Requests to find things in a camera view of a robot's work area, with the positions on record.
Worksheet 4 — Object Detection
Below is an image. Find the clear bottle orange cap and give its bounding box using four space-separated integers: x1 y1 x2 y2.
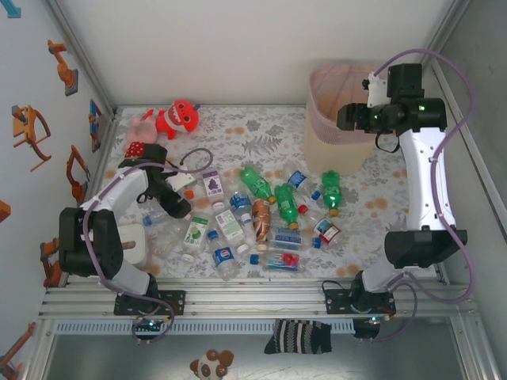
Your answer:
176 188 198 207

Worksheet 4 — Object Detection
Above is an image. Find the small clear bottle blue label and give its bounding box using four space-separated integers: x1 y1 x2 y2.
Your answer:
140 209 175 229

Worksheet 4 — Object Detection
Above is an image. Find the white bottle lime picture label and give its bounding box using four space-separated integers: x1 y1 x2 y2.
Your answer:
181 215 210 263

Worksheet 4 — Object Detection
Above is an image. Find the crushed clear plastic bottle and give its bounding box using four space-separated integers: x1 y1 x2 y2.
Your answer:
148 222 187 258

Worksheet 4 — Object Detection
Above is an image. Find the purple grape juice bottle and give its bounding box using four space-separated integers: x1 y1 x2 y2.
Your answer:
201 170 226 211

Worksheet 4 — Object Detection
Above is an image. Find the white bottle green print label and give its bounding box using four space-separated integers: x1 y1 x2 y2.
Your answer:
214 209 250 255

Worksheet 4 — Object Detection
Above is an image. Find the clear bottle blue label white cap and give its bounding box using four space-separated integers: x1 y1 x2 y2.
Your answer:
228 190 254 223

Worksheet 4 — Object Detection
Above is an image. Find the clear cola bottle blue cap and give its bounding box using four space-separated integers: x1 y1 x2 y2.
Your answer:
208 230 238 282

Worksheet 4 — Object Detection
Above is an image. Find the green plastic bottle yellow cap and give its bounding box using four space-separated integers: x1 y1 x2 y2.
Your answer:
239 165 277 205
320 169 344 218
273 182 301 231

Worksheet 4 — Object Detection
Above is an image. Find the copper brown drink bottle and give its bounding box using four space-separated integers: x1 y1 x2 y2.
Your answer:
251 197 274 253

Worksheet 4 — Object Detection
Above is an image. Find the clear bottle red cap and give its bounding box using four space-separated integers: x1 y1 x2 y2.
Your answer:
297 203 342 245

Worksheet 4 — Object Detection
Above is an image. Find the long water bottle blue label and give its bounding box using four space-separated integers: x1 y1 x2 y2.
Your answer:
265 226 322 253

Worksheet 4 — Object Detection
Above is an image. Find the square bottle red flower label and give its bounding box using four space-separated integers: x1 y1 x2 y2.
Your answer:
249 252 306 273

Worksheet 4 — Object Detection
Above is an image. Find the beige waste bin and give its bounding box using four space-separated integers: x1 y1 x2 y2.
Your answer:
303 112 378 177

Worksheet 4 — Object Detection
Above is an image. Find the pink mesh waste basket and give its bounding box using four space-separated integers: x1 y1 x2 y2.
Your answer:
307 63 388 146

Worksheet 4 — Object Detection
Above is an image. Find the white tissue box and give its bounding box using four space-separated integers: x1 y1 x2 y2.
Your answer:
114 223 147 265

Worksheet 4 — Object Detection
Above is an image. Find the pink pig plush toy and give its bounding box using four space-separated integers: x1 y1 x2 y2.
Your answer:
123 109 160 158

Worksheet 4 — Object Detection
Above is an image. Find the floral grey tablecloth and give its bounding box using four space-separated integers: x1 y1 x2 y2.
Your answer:
85 104 443 280

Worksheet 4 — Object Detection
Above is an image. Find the red shark plush toy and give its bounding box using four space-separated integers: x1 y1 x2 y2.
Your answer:
154 98 202 140

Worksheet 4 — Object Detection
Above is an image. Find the brown white plush dog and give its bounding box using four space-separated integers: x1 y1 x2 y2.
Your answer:
189 348 235 378

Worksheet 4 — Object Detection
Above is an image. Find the black white striped sock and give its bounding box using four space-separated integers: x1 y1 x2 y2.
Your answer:
264 318 333 355

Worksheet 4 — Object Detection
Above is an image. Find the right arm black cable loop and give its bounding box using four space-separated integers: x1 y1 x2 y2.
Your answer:
374 132 401 154

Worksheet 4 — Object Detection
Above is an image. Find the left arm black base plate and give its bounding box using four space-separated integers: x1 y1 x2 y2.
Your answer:
113 290 187 317

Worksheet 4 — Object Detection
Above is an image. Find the aluminium frame post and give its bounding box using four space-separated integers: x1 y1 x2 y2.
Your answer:
419 0 475 64
45 0 119 116

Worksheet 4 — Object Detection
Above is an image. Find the aluminium frame rail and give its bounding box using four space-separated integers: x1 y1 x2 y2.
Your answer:
37 276 480 317

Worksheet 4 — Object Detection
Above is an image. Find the white slotted cable duct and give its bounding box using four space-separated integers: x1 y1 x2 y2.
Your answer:
55 318 356 336

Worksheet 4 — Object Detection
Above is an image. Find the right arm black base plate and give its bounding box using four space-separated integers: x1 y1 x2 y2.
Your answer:
323 287 397 317

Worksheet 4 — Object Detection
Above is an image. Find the blue wall sticker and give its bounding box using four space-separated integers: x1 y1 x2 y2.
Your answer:
0 0 23 20

